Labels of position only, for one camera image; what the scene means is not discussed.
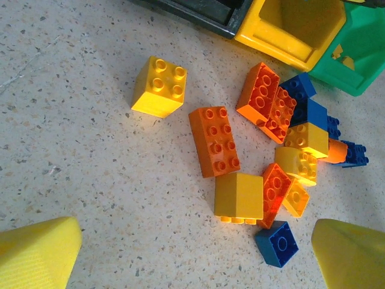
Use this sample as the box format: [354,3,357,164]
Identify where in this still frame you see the black plastic bin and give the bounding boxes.
[131,0,253,40]

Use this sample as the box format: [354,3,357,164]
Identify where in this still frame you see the yellow two-by-two lego brick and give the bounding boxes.
[131,55,188,119]
[284,122,330,160]

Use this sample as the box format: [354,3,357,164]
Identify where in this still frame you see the orange two-by-four lego brick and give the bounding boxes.
[188,105,241,179]
[257,163,293,230]
[257,86,298,145]
[236,62,281,121]

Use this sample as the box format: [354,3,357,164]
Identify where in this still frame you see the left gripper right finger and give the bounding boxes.
[311,219,385,289]

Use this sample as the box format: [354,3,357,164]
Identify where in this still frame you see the curved yellow lego brick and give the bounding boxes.
[274,146,319,187]

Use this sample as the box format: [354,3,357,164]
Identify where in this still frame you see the small yellow lego brick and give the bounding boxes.
[282,177,310,219]

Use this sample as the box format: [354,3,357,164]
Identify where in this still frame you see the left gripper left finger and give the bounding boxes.
[0,216,82,289]

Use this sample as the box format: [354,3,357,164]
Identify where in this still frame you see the small orange lego brick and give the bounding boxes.
[320,137,349,165]

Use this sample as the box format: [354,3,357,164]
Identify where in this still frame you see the tall yellow lego brick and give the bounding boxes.
[214,172,265,226]

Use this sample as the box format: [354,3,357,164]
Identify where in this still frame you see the green plastic bin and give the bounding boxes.
[308,0,385,97]

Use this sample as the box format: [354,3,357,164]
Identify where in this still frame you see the blue two-by-two lego brick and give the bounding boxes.
[254,220,300,268]
[326,116,341,141]
[290,98,328,133]
[279,72,317,103]
[332,140,369,168]

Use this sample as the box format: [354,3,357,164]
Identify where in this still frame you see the yellow plastic bin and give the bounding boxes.
[234,0,347,72]

